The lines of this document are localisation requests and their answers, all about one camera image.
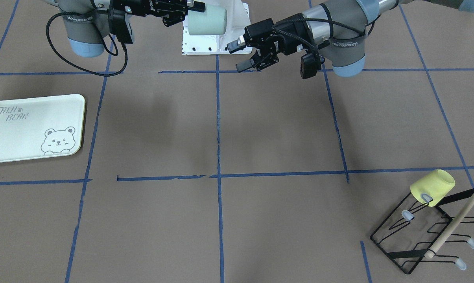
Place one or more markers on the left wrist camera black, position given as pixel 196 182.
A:
pixel 310 65

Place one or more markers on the cream bear tray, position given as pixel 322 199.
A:
pixel 37 128

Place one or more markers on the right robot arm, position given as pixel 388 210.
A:
pixel 87 22

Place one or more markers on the yellow cup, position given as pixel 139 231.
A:
pixel 433 187

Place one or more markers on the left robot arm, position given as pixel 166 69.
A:
pixel 333 30

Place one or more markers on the black wire cup rack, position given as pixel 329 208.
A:
pixel 415 231

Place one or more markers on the light green cup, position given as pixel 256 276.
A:
pixel 213 21

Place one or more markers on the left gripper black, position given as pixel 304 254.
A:
pixel 290 36

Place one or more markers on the white camera stand pillar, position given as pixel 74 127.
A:
pixel 237 19

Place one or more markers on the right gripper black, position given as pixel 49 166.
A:
pixel 145 7

